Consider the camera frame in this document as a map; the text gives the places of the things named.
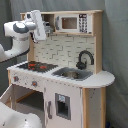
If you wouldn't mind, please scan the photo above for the red right stove knob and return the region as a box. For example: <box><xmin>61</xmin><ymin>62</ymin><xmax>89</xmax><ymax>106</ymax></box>
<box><xmin>32</xmin><ymin>81</ymin><xmax>38</xmax><ymax>87</ymax></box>

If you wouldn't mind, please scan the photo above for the grey toy sink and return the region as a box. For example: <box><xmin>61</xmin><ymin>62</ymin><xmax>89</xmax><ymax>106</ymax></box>
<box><xmin>53</xmin><ymin>67</ymin><xmax>92</xmax><ymax>81</ymax></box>

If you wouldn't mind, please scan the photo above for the white microwave door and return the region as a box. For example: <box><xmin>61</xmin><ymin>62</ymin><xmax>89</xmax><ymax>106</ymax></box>
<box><xmin>55</xmin><ymin>14</ymin><xmax>92</xmax><ymax>33</ymax></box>

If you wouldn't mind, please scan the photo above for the white dishwasher door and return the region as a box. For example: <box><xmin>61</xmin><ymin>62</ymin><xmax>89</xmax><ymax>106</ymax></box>
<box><xmin>44</xmin><ymin>81</ymin><xmax>82</xmax><ymax>128</ymax></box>

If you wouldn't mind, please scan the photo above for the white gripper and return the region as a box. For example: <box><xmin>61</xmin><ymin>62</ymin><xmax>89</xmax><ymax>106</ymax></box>
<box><xmin>25</xmin><ymin>10</ymin><xmax>46</xmax><ymax>42</ymax></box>

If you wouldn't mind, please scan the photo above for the white oven door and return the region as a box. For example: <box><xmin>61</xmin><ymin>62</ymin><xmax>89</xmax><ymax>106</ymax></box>
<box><xmin>0</xmin><ymin>85</ymin><xmax>13</xmax><ymax>110</ymax></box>

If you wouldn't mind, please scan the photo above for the wooden toy kitchen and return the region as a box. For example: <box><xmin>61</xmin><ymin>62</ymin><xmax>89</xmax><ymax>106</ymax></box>
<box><xmin>0</xmin><ymin>9</ymin><xmax>116</xmax><ymax>128</ymax></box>

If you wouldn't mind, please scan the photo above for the red stove knob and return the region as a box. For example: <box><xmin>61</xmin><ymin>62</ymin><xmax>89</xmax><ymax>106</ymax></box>
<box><xmin>32</xmin><ymin>81</ymin><xmax>38</xmax><ymax>87</ymax></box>
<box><xmin>13</xmin><ymin>76</ymin><xmax>19</xmax><ymax>82</ymax></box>

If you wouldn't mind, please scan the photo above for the black toy stovetop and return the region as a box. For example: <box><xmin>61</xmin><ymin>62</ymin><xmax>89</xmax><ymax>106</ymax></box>
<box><xmin>20</xmin><ymin>61</ymin><xmax>56</xmax><ymax>73</ymax></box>

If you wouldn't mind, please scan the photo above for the black toy faucet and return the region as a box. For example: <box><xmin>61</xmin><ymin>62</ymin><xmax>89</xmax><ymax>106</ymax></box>
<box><xmin>76</xmin><ymin>50</ymin><xmax>94</xmax><ymax>70</ymax></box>

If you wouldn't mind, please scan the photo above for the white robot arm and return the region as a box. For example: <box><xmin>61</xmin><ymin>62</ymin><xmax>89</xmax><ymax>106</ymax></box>
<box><xmin>0</xmin><ymin>10</ymin><xmax>46</xmax><ymax>128</ymax></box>

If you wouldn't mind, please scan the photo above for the red left stove knob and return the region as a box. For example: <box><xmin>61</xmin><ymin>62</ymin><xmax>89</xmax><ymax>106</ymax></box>
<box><xmin>13</xmin><ymin>76</ymin><xmax>19</xmax><ymax>82</ymax></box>

